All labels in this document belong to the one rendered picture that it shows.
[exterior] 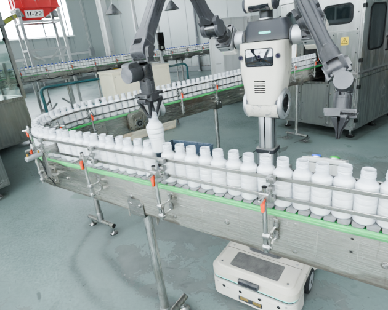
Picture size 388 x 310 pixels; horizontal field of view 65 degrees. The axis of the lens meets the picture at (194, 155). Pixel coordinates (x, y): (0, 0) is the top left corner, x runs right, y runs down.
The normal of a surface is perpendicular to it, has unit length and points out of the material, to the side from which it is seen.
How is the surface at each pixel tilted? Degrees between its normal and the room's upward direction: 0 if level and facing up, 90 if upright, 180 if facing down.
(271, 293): 90
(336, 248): 90
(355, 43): 90
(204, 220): 90
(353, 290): 0
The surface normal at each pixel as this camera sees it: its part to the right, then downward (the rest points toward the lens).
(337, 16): -0.79, 0.30
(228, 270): -0.38, -0.61
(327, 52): -0.25, 0.48
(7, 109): 0.83, 0.12
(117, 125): 0.61, 0.22
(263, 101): -0.56, 0.36
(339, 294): -0.11, -0.93
